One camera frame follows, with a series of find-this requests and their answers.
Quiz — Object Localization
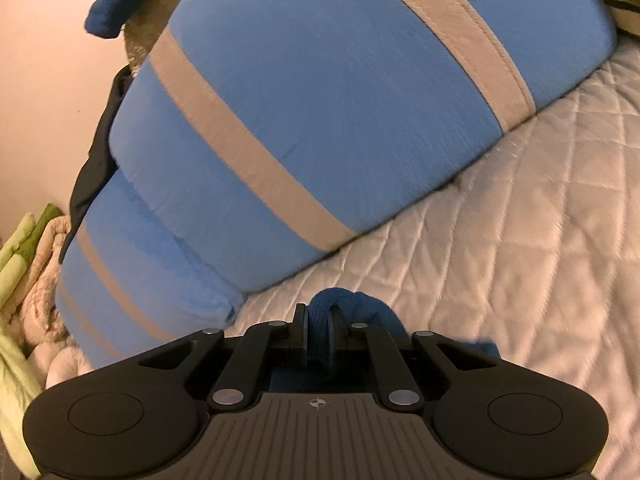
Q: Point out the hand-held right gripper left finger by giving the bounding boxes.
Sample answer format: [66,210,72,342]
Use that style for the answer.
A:
[131,302,309,409]

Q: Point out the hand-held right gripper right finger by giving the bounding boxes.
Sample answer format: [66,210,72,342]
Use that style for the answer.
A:
[327,305,502,409]

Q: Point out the dark teal sweatshirt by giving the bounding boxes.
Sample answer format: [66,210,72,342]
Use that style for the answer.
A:
[270,287,501,393]

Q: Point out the stained blue grey-striped pillow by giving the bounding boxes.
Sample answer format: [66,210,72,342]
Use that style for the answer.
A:
[54,167,246,371]

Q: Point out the black cloth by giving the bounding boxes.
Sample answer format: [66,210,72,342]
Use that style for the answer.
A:
[59,64,132,265]

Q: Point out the light green cloth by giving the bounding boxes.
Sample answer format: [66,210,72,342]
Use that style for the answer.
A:
[0,202,63,478]

